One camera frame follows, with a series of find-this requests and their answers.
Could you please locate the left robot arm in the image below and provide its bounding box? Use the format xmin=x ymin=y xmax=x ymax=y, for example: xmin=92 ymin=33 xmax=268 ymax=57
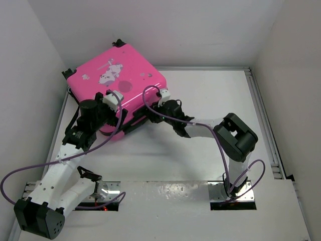
xmin=14 ymin=90 xmax=124 ymax=239

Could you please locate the pink hard-shell suitcase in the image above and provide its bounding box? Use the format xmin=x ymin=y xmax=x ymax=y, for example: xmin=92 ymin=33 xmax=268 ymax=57
xmin=62 ymin=39 xmax=167 ymax=135

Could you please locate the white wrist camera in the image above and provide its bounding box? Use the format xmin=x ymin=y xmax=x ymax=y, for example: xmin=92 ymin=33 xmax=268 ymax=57
xmin=102 ymin=90 xmax=124 ymax=112
xmin=156 ymin=88 xmax=171 ymax=107

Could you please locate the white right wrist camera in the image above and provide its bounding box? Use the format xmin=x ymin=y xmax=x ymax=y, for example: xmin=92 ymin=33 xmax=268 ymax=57
xmin=156 ymin=88 xmax=171 ymax=107

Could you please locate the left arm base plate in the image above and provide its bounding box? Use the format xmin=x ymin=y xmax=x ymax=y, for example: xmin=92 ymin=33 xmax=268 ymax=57
xmin=82 ymin=181 xmax=121 ymax=203

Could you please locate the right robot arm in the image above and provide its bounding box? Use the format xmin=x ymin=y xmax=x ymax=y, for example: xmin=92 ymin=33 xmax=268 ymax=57
xmin=145 ymin=100 xmax=258 ymax=197

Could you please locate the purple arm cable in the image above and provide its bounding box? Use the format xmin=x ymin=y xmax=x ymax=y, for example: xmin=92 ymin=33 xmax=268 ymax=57
xmin=142 ymin=85 xmax=266 ymax=204
xmin=0 ymin=89 xmax=126 ymax=210

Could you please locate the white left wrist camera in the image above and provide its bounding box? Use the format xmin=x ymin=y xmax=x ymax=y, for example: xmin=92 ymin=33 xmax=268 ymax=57
xmin=102 ymin=90 xmax=124 ymax=112

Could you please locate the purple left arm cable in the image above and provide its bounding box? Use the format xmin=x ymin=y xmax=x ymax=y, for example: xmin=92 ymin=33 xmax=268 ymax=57
xmin=0 ymin=89 xmax=126 ymax=210

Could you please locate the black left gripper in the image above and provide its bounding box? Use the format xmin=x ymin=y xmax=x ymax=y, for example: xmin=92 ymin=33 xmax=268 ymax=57
xmin=90 ymin=92 xmax=126 ymax=131

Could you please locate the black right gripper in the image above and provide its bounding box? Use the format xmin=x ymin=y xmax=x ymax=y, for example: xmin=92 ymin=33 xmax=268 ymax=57
xmin=147 ymin=99 xmax=176 ymax=126

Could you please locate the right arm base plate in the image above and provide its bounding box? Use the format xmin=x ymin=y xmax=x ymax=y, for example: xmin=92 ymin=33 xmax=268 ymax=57
xmin=208 ymin=181 xmax=255 ymax=203

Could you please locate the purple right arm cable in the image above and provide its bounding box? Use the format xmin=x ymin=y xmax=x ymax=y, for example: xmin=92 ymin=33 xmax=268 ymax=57
xmin=142 ymin=85 xmax=266 ymax=204

